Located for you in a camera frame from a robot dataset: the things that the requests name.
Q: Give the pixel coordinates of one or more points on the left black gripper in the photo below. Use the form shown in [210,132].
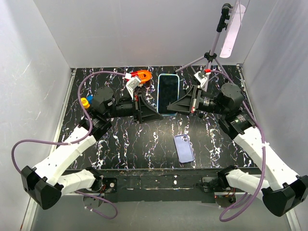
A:
[146,112]

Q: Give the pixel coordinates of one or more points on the red orange toy boat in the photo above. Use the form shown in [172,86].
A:
[143,75]

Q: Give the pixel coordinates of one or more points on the white light bar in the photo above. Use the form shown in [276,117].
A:
[233,27]

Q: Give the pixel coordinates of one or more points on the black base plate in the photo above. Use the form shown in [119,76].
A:
[155,185]

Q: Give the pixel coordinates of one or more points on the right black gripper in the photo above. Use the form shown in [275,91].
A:
[188,102]

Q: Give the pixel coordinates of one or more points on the yellow toy block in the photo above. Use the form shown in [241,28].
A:
[85,103]

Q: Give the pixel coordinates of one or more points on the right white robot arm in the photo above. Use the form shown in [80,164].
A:
[279,187]

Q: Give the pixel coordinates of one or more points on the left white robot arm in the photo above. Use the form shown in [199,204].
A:
[101,111]

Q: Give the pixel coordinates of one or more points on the phone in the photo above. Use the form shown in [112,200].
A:
[167,93]

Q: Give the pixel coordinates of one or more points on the blue toy block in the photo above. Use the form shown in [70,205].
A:
[89,98]

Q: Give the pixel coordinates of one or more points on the aluminium frame rail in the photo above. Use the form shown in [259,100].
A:
[50,169]

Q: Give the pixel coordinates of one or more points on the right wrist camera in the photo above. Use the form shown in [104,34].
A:
[202,78]

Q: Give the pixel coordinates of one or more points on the lilac phone case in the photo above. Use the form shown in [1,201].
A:
[183,148]

